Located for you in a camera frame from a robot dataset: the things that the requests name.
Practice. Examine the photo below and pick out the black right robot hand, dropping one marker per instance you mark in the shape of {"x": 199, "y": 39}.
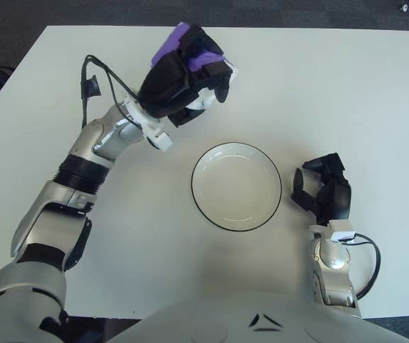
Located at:
{"x": 336, "y": 196}

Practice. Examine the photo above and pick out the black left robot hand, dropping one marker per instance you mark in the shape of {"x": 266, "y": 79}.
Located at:
{"x": 168, "y": 85}

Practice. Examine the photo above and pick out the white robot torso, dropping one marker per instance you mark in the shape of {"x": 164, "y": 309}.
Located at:
{"x": 261, "y": 321}

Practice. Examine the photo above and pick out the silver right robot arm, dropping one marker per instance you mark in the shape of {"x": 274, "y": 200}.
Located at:
{"x": 329, "y": 259}

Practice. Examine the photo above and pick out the small white floor object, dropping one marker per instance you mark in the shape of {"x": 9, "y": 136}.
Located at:
{"x": 403, "y": 7}

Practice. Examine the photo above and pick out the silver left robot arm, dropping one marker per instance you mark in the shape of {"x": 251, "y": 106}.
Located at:
{"x": 65, "y": 200}

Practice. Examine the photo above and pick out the white plate with black rim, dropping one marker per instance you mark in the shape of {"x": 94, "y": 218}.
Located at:
{"x": 236, "y": 186}

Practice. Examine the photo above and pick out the purple tissue paper pack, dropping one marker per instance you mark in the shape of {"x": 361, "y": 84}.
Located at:
{"x": 168, "y": 44}

